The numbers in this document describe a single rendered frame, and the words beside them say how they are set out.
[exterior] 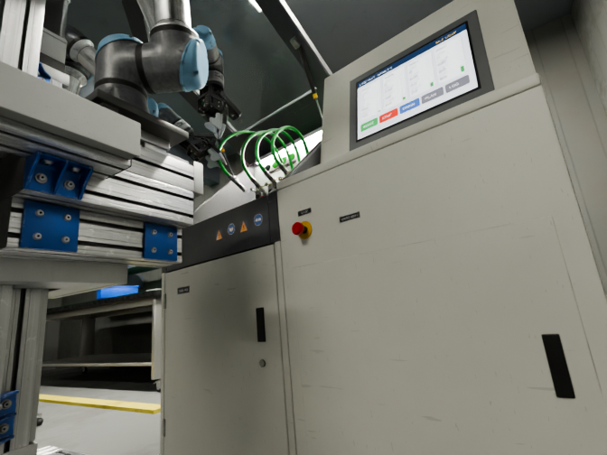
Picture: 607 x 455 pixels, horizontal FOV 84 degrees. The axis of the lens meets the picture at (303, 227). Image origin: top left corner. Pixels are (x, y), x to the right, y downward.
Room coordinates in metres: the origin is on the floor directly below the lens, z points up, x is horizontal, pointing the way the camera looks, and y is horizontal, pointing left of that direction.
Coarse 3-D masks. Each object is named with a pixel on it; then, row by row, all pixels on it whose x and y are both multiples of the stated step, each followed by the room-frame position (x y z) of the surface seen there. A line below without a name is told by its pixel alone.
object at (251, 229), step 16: (240, 208) 1.11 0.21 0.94; (256, 208) 1.06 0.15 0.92; (208, 224) 1.22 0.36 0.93; (224, 224) 1.16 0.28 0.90; (192, 240) 1.29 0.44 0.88; (208, 240) 1.23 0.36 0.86; (224, 240) 1.17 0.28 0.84; (240, 240) 1.11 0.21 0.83; (256, 240) 1.06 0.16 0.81; (192, 256) 1.29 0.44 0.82; (208, 256) 1.23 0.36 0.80; (224, 256) 1.19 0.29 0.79
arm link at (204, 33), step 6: (198, 30) 0.95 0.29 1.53; (204, 30) 0.95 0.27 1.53; (198, 36) 0.95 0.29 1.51; (204, 36) 0.95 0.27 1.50; (210, 36) 0.96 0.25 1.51; (204, 42) 0.96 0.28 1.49; (210, 42) 0.97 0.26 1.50; (210, 48) 0.99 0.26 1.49; (216, 48) 1.01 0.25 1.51; (210, 54) 1.01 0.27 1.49; (216, 54) 1.03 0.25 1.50; (210, 60) 1.04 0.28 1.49; (216, 60) 1.05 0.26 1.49
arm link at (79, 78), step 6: (66, 60) 1.06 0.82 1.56; (72, 60) 1.07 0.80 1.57; (66, 66) 1.07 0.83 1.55; (72, 66) 1.08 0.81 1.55; (78, 66) 1.09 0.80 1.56; (66, 72) 1.08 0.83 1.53; (72, 72) 1.09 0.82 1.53; (78, 72) 1.10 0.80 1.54; (84, 72) 1.12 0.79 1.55; (72, 78) 1.09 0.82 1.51; (78, 78) 1.11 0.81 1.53; (84, 78) 1.13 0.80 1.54; (90, 78) 1.19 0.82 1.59; (72, 84) 1.10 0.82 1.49; (78, 84) 1.12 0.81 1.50; (84, 84) 1.16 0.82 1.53; (72, 90) 1.10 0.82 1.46; (78, 90) 1.13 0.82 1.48
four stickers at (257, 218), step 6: (258, 216) 1.05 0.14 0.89; (234, 222) 1.13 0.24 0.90; (240, 222) 1.11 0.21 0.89; (246, 222) 1.09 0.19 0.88; (258, 222) 1.05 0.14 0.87; (228, 228) 1.15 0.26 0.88; (234, 228) 1.13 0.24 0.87; (240, 228) 1.11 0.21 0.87; (246, 228) 1.09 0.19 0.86; (216, 234) 1.19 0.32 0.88; (228, 234) 1.15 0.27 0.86; (216, 240) 1.19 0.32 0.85
